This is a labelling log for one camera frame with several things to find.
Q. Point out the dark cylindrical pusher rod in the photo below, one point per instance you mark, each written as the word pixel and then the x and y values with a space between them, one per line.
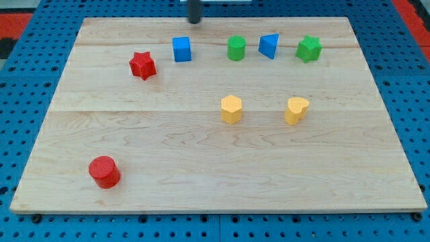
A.
pixel 193 11

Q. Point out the light wooden board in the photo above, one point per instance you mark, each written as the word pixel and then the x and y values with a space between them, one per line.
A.
pixel 177 156

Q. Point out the yellow hexagon block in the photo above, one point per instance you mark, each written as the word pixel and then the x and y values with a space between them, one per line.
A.
pixel 231 109

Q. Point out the green star block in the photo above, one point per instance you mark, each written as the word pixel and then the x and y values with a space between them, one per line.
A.
pixel 309 49

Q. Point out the yellow heart block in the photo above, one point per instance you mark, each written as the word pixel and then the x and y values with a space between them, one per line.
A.
pixel 296 110

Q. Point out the green cylinder block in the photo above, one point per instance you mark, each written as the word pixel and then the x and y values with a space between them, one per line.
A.
pixel 236 46

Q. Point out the red cylinder block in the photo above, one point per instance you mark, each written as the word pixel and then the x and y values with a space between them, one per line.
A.
pixel 104 172

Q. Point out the blue triangle block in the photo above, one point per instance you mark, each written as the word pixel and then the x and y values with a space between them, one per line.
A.
pixel 268 45

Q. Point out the blue cube block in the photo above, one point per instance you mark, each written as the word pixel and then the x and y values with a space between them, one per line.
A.
pixel 181 49

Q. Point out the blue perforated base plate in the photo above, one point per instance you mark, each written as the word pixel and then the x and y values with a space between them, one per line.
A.
pixel 31 73

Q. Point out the red star block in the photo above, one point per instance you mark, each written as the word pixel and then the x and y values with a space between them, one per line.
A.
pixel 142 65

